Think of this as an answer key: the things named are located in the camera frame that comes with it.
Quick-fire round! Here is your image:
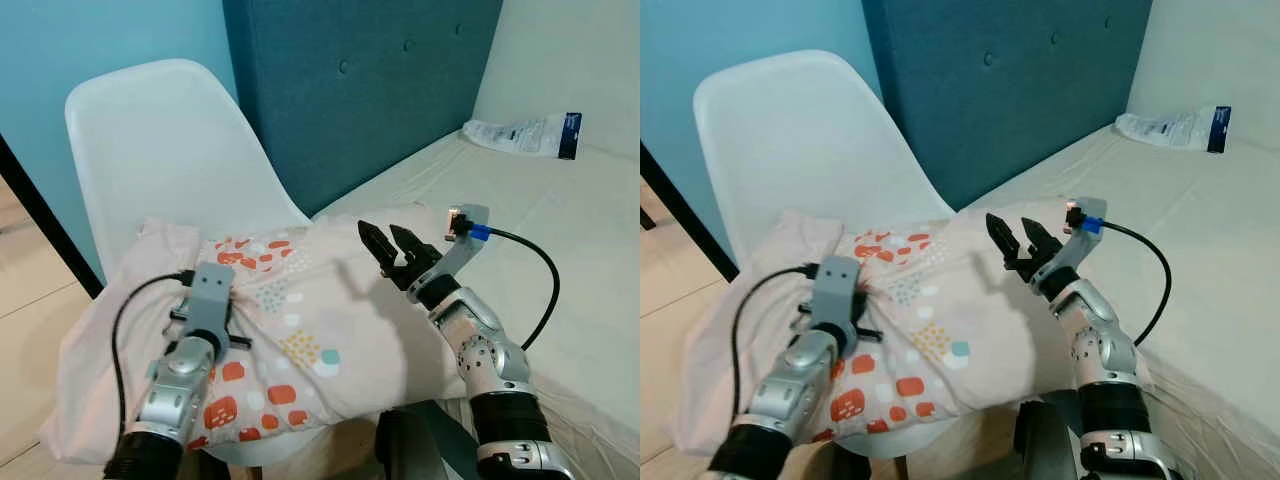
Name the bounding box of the black slanted bar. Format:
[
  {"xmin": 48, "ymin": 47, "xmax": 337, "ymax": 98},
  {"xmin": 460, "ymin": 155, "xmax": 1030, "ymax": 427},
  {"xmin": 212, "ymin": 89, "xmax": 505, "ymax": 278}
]
[
  {"xmin": 640, "ymin": 143, "xmax": 741, "ymax": 283},
  {"xmin": 0, "ymin": 135, "xmax": 104, "ymax": 299}
]

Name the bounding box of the white plastic package blue label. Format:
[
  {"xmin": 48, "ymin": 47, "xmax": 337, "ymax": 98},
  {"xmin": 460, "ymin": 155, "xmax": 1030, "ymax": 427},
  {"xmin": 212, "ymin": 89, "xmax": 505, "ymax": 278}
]
[
  {"xmin": 1115, "ymin": 105, "xmax": 1233, "ymax": 155},
  {"xmin": 462, "ymin": 112, "xmax": 583, "ymax": 162}
]

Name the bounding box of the blue tufted headboard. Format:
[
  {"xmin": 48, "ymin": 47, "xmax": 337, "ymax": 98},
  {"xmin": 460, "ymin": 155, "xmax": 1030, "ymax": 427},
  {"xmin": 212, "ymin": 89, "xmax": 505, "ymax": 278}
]
[
  {"xmin": 222, "ymin": 0, "xmax": 504, "ymax": 218},
  {"xmin": 862, "ymin": 0, "xmax": 1154, "ymax": 211}
]

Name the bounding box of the patterned fabric pillow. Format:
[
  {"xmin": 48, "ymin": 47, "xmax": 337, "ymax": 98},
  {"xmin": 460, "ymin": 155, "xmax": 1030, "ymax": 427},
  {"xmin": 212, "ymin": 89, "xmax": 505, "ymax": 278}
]
[
  {"xmin": 668, "ymin": 200, "xmax": 1096, "ymax": 458},
  {"xmin": 40, "ymin": 215, "xmax": 471, "ymax": 466}
]

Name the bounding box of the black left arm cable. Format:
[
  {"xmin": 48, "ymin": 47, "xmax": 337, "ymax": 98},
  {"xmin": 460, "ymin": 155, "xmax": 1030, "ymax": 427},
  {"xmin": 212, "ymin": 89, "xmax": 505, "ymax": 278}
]
[
  {"xmin": 110, "ymin": 270, "xmax": 196, "ymax": 413},
  {"xmin": 733, "ymin": 263, "xmax": 823, "ymax": 401}
]

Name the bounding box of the bed with beige sheet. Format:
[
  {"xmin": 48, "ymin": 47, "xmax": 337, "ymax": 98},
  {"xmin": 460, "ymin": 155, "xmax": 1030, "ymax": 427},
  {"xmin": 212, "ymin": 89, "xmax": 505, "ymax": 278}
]
[
  {"xmin": 313, "ymin": 128, "xmax": 641, "ymax": 480},
  {"xmin": 955, "ymin": 122, "xmax": 1280, "ymax": 480}
]

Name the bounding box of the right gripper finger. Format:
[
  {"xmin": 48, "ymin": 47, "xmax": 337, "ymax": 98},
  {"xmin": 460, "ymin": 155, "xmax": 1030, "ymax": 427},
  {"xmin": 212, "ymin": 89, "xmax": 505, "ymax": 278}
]
[
  {"xmin": 390, "ymin": 225, "xmax": 430, "ymax": 269},
  {"xmin": 986, "ymin": 212, "xmax": 1023, "ymax": 261},
  {"xmin": 1020, "ymin": 217, "xmax": 1063, "ymax": 258},
  {"xmin": 358, "ymin": 220, "xmax": 397, "ymax": 271}
]

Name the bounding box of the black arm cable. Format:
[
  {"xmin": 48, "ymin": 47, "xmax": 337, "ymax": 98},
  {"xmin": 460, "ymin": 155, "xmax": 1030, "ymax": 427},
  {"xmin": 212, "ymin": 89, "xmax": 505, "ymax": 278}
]
[
  {"xmin": 486, "ymin": 226, "xmax": 561, "ymax": 351},
  {"xmin": 1100, "ymin": 220, "xmax": 1171, "ymax": 346},
  {"xmin": 733, "ymin": 263, "xmax": 823, "ymax": 401},
  {"xmin": 110, "ymin": 270, "xmax": 196, "ymax": 413}
]

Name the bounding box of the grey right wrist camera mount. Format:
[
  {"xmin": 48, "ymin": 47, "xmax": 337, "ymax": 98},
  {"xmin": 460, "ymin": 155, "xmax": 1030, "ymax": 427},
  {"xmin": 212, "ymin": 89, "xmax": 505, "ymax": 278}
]
[
  {"xmin": 432, "ymin": 205, "xmax": 491, "ymax": 286},
  {"xmin": 1055, "ymin": 197, "xmax": 1108, "ymax": 271}
]

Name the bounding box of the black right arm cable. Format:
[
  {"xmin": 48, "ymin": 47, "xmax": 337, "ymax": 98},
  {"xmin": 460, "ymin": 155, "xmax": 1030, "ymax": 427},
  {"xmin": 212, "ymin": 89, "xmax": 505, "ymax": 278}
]
[
  {"xmin": 1100, "ymin": 220, "xmax": 1171, "ymax": 346},
  {"xmin": 486, "ymin": 226, "xmax": 561, "ymax": 351}
]

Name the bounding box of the white plastic chair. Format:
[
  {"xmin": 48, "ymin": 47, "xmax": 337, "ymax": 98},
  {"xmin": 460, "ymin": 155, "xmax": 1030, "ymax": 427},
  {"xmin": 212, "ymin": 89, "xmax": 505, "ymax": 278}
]
[
  {"xmin": 65, "ymin": 58, "xmax": 381, "ymax": 468},
  {"xmin": 693, "ymin": 50, "xmax": 1016, "ymax": 461}
]

